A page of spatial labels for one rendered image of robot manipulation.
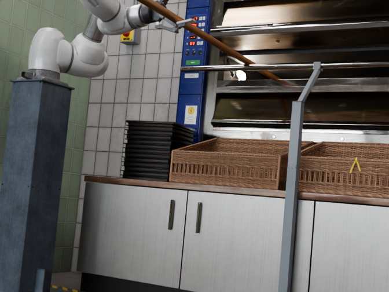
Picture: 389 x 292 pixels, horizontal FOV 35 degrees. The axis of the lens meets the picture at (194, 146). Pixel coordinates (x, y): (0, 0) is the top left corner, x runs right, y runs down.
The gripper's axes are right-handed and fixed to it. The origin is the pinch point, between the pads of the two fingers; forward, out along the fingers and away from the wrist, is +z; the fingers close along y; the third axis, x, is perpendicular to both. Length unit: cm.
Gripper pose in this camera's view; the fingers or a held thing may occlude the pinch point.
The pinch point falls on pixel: (190, 3)
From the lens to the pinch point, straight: 238.0
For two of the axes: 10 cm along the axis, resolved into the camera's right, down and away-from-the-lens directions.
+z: 8.8, -1.1, -4.6
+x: -4.7, -0.8, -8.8
